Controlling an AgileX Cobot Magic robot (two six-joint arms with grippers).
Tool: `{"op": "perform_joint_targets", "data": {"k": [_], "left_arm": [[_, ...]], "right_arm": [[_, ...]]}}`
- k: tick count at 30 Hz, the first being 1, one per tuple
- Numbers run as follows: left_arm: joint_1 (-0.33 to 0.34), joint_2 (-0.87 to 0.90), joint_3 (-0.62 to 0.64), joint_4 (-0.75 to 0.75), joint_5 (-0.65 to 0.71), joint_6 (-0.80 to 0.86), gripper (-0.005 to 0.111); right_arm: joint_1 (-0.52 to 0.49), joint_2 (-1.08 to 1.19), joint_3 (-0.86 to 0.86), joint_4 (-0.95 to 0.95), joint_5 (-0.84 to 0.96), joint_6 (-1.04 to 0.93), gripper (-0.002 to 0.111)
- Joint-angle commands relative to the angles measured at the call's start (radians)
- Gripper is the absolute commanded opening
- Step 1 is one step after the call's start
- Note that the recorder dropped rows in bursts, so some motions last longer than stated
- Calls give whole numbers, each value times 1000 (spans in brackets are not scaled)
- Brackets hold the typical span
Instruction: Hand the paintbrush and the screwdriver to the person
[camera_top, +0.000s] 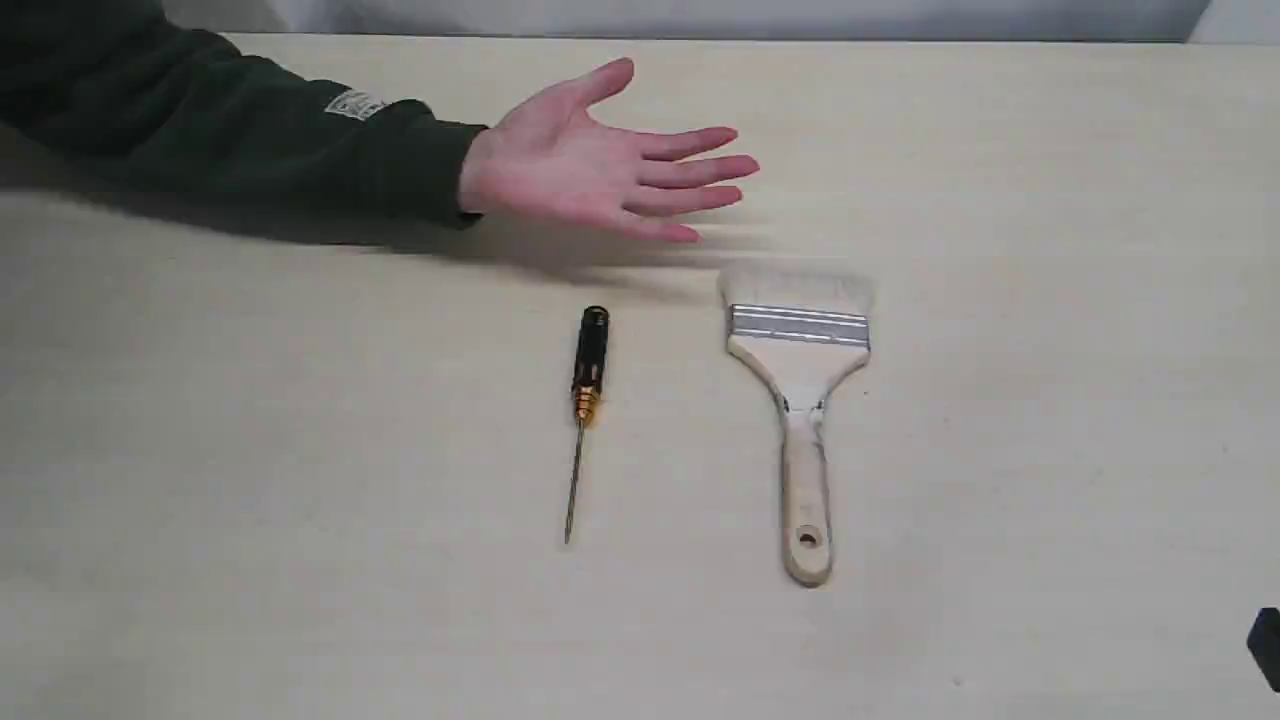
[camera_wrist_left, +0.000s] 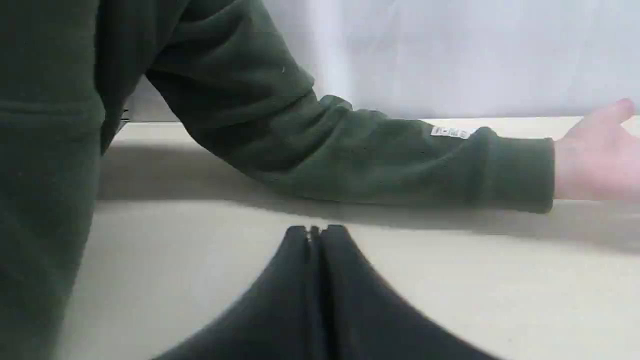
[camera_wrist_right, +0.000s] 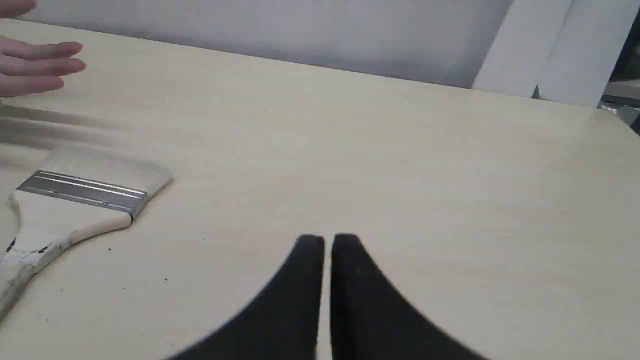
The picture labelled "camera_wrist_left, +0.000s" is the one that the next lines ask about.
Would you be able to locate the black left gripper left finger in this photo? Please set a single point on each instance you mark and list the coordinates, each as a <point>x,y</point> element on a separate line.
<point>275,319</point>

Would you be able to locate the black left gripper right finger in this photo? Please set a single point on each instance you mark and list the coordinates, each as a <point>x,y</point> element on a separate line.
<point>364,318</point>

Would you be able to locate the green fleece sleeve forearm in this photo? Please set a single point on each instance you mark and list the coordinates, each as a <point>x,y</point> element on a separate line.
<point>227,74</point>

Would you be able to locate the person's bare hand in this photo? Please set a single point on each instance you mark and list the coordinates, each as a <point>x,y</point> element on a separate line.
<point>598,159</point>

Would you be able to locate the green fleece torso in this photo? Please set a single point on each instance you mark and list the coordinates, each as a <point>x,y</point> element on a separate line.
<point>51,120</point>

